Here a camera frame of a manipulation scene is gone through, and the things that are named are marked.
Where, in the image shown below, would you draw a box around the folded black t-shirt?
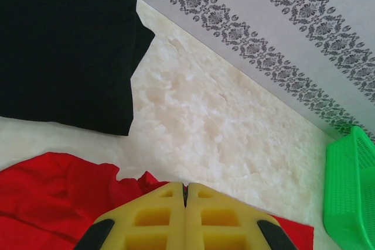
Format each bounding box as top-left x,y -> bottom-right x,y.
0,0 -> 156,137

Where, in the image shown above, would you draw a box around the green plastic basket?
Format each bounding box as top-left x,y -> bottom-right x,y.
323,125 -> 375,250

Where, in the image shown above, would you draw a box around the red bear print t-shirt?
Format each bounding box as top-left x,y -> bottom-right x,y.
0,152 -> 315,250

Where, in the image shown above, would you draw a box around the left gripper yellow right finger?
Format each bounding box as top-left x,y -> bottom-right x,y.
184,182 -> 296,250

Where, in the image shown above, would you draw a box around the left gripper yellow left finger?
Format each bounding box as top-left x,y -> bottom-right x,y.
75,181 -> 187,250

